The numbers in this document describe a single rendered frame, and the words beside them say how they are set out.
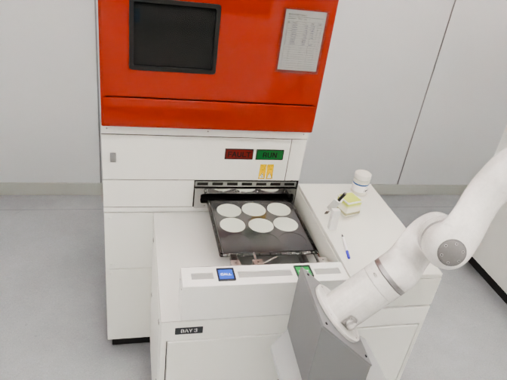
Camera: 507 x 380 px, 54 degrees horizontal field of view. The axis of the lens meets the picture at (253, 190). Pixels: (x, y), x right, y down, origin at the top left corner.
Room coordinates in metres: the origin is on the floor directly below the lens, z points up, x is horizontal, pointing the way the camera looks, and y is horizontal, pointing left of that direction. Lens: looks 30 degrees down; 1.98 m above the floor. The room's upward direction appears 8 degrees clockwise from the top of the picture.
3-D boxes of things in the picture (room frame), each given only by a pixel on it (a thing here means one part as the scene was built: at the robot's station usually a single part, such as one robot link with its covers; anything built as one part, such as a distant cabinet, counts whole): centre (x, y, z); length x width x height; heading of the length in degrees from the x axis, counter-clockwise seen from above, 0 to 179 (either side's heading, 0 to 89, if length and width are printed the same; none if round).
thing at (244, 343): (1.54, -0.15, 0.41); 0.97 x 0.64 x 0.82; 106
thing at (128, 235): (2.11, 0.30, 0.41); 0.82 x 0.71 x 0.82; 106
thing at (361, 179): (1.88, -0.45, 1.01); 0.07 x 0.07 x 0.10
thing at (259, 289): (1.25, -0.08, 0.89); 0.55 x 0.09 x 0.14; 106
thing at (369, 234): (1.63, -0.44, 0.89); 0.62 x 0.35 x 0.14; 16
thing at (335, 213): (1.58, -0.31, 1.03); 0.06 x 0.04 x 0.13; 16
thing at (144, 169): (1.78, 0.20, 1.02); 0.82 x 0.03 x 0.40; 106
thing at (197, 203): (1.82, 0.03, 0.89); 0.44 x 0.02 x 0.10; 106
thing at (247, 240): (1.62, -0.04, 0.90); 0.34 x 0.34 x 0.01; 16
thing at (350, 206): (1.70, -0.38, 1.00); 0.07 x 0.07 x 0.07; 32
